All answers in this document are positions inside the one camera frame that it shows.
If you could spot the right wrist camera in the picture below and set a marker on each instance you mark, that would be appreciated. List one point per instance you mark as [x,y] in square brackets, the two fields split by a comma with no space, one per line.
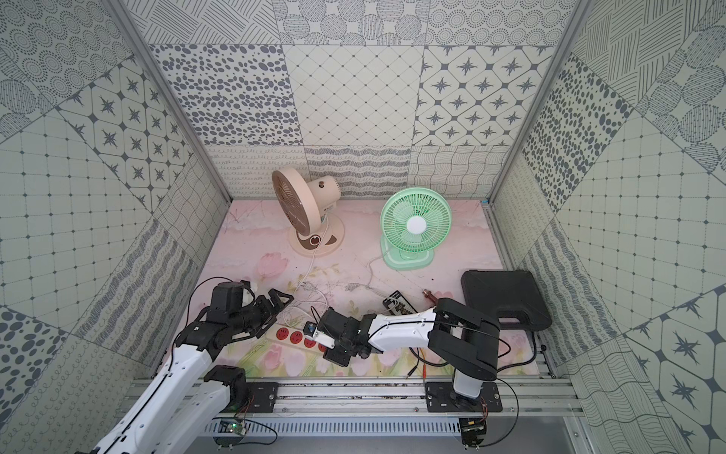
[312,333]

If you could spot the left controller board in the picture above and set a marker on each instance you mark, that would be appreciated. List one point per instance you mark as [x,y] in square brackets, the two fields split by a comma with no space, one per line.
[229,433]

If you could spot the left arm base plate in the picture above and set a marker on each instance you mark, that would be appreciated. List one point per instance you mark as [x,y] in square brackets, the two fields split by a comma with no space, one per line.
[255,397]

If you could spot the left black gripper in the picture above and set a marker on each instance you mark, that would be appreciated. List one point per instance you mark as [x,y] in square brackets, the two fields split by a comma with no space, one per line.
[264,309]

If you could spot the right controller board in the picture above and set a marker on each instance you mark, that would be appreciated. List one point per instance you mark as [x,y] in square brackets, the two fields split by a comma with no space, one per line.
[473,432]

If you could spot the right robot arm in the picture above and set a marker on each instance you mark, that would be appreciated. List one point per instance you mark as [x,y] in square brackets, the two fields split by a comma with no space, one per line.
[464,337]

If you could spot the controller board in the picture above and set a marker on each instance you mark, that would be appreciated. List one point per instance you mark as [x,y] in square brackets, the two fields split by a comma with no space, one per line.
[229,433]
[473,432]

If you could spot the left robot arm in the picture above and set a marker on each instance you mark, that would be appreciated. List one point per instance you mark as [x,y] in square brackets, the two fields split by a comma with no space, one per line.
[191,388]

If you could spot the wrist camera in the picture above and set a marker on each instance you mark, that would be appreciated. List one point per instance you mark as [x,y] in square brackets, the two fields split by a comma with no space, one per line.
[312,333]
[249,287]

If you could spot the black plastic tool case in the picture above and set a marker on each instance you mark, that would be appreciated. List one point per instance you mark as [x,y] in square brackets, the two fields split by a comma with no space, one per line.
[507,295]

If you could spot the black multi-port adapter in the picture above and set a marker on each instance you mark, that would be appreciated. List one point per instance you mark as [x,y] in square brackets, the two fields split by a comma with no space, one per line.
[397,305]

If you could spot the brown metal connector tool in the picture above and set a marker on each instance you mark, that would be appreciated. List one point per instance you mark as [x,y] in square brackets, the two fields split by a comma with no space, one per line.
[429,295]

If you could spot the aluminium mounting rail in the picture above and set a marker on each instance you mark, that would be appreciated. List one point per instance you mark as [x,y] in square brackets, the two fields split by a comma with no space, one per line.
[308,397]

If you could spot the white red power strip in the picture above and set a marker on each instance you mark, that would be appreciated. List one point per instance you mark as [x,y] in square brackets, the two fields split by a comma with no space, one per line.
[294,338]

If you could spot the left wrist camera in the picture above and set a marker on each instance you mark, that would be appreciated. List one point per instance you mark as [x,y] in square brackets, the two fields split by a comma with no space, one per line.
[249,287]

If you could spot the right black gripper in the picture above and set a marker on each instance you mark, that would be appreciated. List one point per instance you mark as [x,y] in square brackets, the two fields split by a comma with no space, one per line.
[339,358]

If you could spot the pink desk fan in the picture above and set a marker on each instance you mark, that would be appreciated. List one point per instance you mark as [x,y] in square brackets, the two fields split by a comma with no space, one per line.
[308,206]

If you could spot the green desk fan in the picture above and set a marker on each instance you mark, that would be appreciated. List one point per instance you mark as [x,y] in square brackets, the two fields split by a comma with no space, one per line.
[414,222]

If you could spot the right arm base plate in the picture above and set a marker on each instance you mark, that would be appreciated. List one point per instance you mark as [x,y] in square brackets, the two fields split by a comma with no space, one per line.
[441,397]

